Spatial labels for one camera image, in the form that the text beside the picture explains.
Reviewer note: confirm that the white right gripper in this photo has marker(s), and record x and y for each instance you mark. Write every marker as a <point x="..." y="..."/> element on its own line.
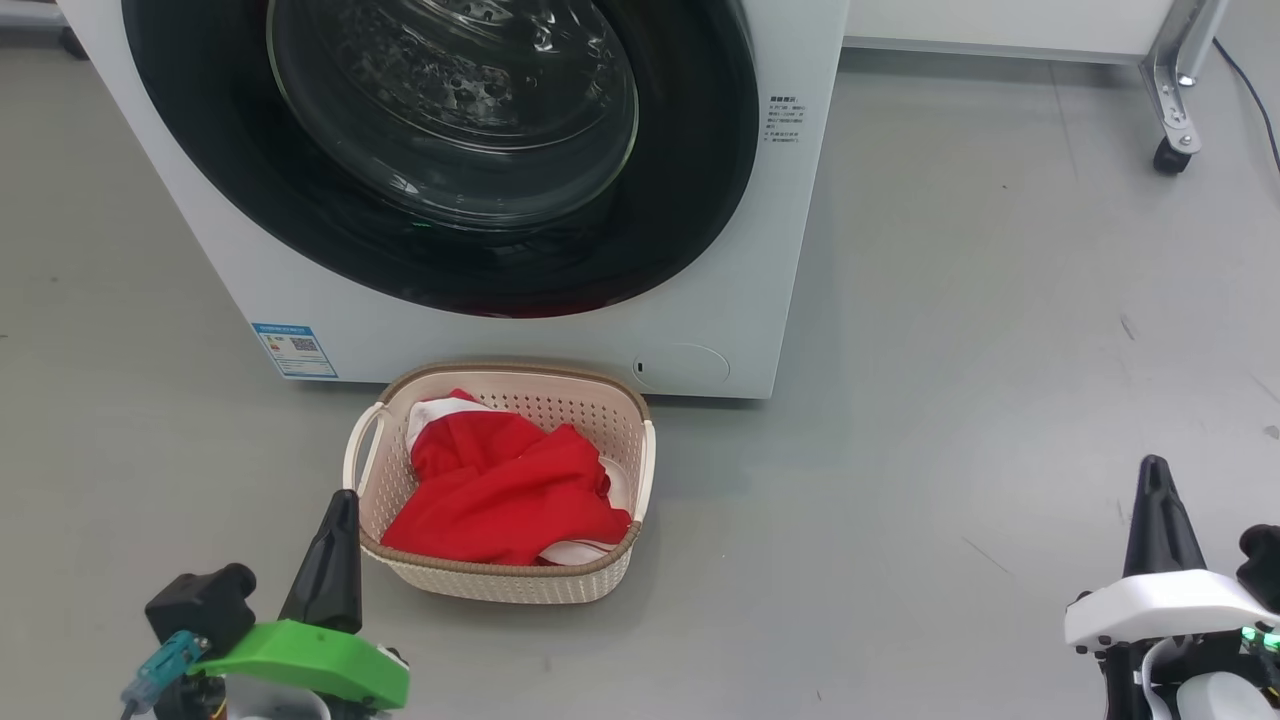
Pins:
<point x="1160" y="605"/>

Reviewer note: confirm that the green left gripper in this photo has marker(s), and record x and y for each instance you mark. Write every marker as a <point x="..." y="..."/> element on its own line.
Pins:
<point x="320" y="660"/>

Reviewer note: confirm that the round black glass washer door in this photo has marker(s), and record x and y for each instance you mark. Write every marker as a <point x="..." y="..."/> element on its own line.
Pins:
<point x="200" y="180"/>

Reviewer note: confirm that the cream perforated laundry basket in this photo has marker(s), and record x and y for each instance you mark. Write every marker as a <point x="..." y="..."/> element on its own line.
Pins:
<point x="500" y="585"/>

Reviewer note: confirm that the white front-load washing machine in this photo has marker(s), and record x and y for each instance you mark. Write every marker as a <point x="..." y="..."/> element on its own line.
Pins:
<point x="780" y="300"/>

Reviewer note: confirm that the blue energy label sticker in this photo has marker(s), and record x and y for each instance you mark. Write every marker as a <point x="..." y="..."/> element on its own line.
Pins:
<point x="294" y="351"/>

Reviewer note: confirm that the black caster wheel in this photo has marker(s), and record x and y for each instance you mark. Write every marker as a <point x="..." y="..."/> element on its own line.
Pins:
<point x="73" y="42"/>
<point x="1172" y="158"/>

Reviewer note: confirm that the round white filter cover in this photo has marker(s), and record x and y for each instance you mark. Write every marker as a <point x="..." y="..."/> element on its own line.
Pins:
<point x="682" y="368"/>

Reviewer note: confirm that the grey metal stand leg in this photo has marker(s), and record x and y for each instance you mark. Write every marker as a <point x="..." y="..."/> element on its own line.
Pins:
<point x="30" y="10"/>
<point x="1180" y="70"/>

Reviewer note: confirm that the white partition panel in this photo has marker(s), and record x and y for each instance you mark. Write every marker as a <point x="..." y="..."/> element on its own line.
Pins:
<point x="1000" y="28"/>

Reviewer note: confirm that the printed text notice label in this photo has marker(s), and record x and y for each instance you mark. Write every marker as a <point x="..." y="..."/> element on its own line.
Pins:
<point x="783" y="118"/>

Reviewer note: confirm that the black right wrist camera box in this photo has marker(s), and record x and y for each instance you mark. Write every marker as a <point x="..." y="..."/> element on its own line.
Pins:
<point x="1262" y="565"/>

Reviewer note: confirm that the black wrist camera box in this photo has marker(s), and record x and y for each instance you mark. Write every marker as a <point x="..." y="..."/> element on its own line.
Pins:
<point x="200" y="605"/>
<point x="1262" y="565"/>

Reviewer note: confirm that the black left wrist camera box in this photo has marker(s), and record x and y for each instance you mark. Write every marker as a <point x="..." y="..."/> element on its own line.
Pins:
<point x="200" y="605"/>

